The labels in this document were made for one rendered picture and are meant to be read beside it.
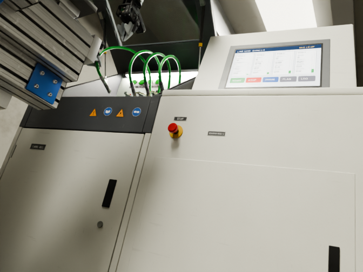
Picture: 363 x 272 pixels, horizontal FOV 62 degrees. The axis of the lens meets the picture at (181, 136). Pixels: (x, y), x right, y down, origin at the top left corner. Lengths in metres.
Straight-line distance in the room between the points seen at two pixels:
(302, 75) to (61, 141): 1.06
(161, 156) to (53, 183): 0.46
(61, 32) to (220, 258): 0.78
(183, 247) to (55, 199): 0.55
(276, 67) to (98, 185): 0.93
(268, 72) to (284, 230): 0.78
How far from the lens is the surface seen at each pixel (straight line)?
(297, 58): 1.51
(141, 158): 1.10
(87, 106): 1.36
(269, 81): 1.41
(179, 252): 0.97
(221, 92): 1.10
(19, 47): 0.93
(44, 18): 0.95
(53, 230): 1.24
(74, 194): 1.21
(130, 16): 1.42
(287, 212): 0.92
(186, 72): 1.88
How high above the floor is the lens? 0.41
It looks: 21 degrees up
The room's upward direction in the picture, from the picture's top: 12 degrees clockwise
